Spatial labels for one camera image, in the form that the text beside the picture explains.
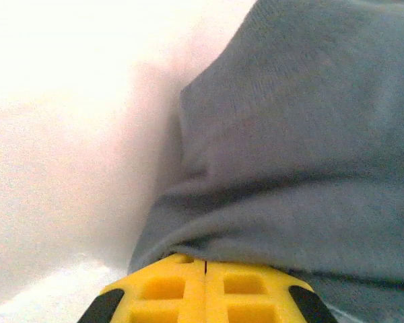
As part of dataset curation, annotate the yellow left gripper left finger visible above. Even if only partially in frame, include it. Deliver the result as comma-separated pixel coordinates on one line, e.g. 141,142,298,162
76,252,206,323

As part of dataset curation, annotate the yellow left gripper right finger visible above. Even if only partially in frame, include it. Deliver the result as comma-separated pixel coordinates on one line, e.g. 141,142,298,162
205,260,339,323

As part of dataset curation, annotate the grey t-shirt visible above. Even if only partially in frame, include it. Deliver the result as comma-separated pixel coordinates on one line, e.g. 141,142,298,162
127,0,404,323

